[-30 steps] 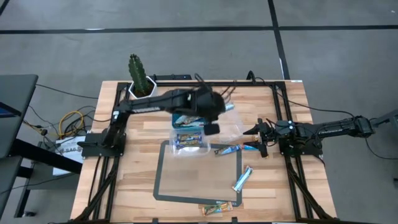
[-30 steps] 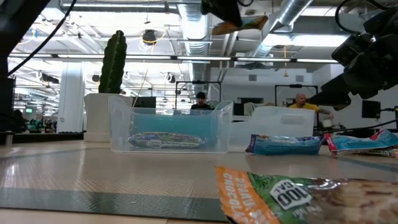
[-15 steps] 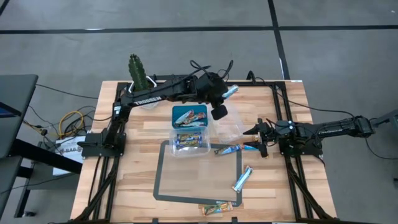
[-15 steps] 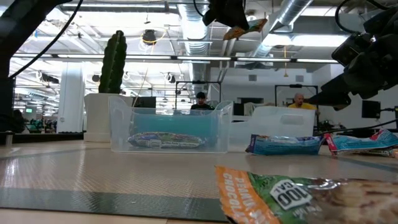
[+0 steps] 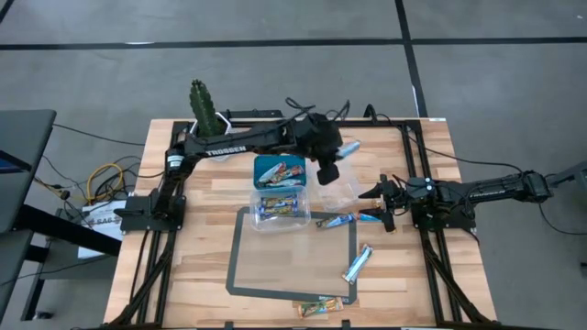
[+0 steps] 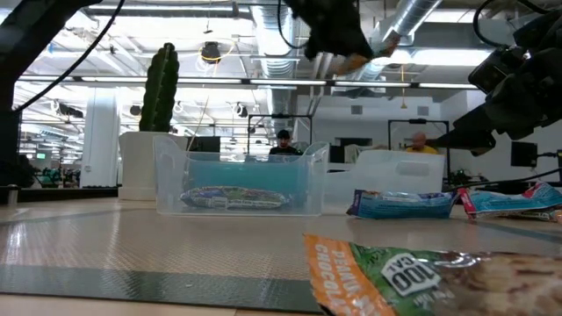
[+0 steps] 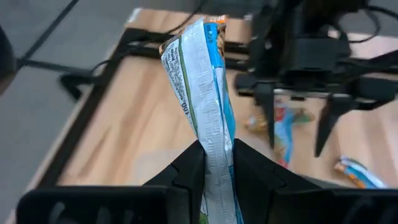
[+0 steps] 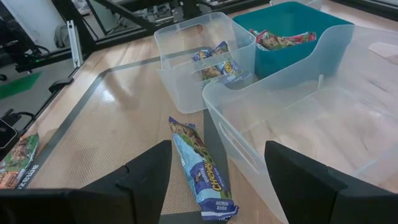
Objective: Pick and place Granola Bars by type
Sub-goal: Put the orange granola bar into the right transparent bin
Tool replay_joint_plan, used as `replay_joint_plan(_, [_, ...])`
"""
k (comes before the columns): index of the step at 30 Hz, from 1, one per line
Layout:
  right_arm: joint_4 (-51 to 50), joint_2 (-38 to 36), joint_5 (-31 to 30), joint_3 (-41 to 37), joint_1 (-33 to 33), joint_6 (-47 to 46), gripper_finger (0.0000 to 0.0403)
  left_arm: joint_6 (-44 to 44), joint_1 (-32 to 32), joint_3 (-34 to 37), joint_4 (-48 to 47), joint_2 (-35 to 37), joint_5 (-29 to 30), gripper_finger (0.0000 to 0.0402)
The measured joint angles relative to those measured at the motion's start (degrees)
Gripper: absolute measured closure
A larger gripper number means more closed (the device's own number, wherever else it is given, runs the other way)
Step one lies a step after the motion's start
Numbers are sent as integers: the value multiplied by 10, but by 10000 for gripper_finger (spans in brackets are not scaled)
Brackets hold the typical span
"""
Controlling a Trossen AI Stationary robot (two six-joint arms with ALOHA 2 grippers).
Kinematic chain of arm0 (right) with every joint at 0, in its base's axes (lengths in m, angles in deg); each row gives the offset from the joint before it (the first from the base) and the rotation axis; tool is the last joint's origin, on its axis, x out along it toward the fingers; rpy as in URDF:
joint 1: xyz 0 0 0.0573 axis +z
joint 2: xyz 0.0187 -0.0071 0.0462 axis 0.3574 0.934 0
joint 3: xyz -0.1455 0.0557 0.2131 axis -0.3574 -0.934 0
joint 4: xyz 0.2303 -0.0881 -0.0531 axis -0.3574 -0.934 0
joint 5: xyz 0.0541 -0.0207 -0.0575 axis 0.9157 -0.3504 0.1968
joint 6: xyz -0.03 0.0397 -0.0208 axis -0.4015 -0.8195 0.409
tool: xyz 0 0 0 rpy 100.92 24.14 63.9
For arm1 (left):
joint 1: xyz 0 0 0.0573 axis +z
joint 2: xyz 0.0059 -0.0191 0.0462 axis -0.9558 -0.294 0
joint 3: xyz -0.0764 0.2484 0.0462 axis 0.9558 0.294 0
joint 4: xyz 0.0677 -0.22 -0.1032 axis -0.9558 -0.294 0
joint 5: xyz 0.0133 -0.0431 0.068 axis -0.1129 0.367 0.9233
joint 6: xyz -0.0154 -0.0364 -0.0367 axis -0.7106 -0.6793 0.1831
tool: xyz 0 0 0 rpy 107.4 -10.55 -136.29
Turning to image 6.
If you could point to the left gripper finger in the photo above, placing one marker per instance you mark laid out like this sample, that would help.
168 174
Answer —
351 41

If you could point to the light blue red-ended granola bar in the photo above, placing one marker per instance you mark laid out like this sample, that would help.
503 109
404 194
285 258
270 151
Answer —
509 202

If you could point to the orange green granola bar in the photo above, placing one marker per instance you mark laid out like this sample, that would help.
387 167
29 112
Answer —
395 281

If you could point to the blue purple granola bar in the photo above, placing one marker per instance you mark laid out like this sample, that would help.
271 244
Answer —
232 197

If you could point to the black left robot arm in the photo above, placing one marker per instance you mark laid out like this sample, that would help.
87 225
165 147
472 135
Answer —
26 30

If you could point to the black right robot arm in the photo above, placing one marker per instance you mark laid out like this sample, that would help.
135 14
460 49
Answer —
544 30

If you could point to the black monitor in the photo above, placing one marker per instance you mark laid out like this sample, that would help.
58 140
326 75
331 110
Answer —
524 154

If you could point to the person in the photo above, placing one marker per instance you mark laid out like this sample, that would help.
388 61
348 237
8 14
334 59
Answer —
421 149
284 149

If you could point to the long ceiling light strip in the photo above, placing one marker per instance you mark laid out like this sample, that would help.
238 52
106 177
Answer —
285 82

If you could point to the frosted plastic bin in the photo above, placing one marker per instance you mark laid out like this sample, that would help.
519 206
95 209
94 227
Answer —
395 175

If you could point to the dark monitor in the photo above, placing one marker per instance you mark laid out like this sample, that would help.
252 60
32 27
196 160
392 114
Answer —
204 145
351 142

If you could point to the black ceiling dome fixture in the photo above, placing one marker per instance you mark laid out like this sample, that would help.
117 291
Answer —
211 52

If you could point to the clear plastic bin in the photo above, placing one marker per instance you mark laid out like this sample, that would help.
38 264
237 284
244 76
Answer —
316 188

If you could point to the blue plastic bin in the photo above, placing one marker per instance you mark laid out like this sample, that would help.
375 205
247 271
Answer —
246 175

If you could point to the green cactus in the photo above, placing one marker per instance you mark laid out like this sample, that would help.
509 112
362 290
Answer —
160 88

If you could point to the white hexagonal planter pot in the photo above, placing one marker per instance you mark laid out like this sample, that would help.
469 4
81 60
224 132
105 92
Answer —
136 167

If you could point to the white pillar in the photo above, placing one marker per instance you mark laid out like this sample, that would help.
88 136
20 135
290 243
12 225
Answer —
100 140

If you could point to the translucent mat with dark border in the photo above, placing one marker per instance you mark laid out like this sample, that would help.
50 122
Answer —
175 246

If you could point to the black cabinet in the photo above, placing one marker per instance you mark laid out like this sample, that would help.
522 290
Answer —
9 149

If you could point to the small grey cylinder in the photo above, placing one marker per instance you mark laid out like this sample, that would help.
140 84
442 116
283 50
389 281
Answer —
13 195

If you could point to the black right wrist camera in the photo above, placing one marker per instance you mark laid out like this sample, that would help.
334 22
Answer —
494 70

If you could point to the black station frame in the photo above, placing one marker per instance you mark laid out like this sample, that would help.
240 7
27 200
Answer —
417 121
281 116

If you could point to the black aluminium table frame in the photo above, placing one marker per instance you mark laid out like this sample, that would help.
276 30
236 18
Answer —
66 194

